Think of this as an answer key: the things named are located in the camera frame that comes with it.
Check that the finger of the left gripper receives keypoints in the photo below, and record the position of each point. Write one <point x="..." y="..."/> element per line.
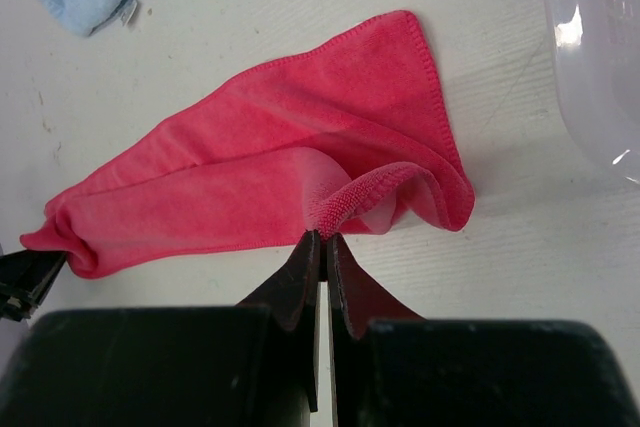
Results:
<point x="26" y="278"/>

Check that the white plastic basket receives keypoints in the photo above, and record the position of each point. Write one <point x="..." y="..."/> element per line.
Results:
<point x="595" y="47"/>

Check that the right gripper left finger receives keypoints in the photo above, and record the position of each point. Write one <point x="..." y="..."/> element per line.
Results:
<point x="291" y="296"/>

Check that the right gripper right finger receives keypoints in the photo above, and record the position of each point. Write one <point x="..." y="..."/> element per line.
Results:
<point x="356" y="299"/>

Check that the red towel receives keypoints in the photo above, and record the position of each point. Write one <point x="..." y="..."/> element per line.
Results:
<point x="345" y="138"/>

